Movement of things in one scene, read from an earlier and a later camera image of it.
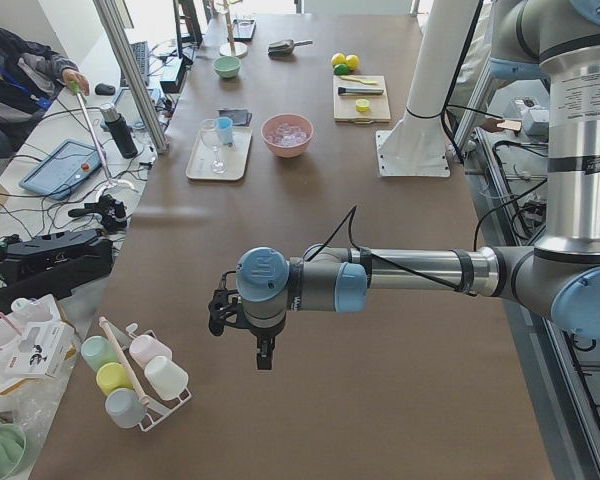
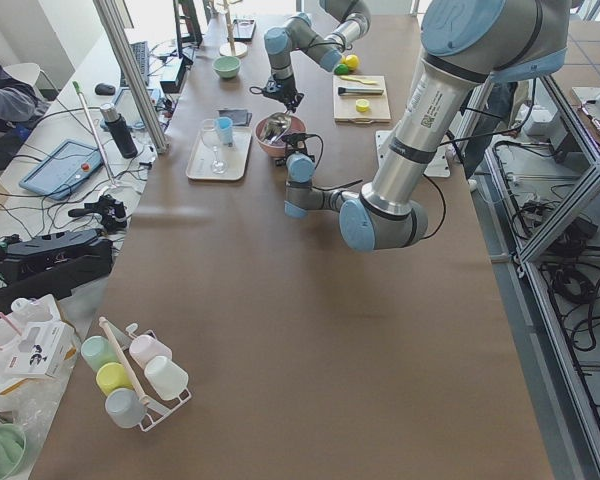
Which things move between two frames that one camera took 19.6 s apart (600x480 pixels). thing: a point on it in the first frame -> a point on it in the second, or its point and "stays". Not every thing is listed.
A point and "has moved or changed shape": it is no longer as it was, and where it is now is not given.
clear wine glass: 211,135 stays
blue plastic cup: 225,127 stays
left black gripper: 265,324 -> 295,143
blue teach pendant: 62,170 stays
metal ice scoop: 285,46 has moved or changed shape
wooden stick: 143,398 stays
